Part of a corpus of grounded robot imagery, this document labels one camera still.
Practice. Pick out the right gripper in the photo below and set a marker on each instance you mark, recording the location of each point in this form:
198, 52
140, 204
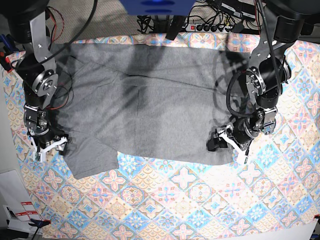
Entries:
44, 138

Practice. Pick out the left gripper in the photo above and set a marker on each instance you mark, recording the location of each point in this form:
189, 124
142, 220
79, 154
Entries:
243, 134

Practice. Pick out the grey T-shirt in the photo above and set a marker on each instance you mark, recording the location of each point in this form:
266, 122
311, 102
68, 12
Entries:
148, 101

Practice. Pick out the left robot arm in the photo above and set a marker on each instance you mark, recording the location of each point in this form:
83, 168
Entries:
267, 70

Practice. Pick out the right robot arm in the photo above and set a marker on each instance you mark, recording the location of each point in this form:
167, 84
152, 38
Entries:
37, 68

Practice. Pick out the white box with labels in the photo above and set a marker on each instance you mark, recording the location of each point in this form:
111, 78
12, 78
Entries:
18, 208

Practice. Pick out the patterned tablecloth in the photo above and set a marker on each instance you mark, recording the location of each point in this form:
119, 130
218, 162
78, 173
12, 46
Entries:
153, 199

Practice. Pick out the red table clamp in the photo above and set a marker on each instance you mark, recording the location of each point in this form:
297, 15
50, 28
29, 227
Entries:
5, 62

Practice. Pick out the white power strip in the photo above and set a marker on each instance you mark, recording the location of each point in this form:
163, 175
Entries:
207, 28

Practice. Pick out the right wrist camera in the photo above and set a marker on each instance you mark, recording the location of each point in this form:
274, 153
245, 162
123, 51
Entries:
39, 156

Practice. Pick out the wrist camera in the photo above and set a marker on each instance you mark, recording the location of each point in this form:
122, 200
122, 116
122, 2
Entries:
242, 159
39, 156

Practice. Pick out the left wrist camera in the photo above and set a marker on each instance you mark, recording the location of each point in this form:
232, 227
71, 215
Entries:
242, 159

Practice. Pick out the black centre post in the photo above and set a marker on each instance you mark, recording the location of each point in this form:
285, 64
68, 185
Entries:
175, 27

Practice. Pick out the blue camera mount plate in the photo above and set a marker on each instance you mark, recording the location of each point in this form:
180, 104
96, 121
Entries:
157, 7

